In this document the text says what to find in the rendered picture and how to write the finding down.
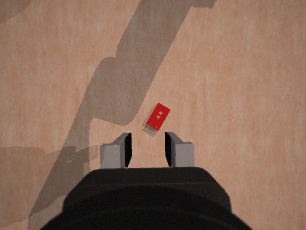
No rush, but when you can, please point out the red 9v battery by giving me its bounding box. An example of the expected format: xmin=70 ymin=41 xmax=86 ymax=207
xmin=147 ymin=103 xmax=170 ymax=131

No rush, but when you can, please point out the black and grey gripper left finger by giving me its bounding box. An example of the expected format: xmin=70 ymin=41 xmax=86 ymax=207
xmin=100 ymin=133 xmax=132 ymax=169

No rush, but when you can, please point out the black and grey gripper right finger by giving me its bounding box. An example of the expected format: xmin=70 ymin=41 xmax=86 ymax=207
xmin=165 ymin=132 xmax=195 ymax=167

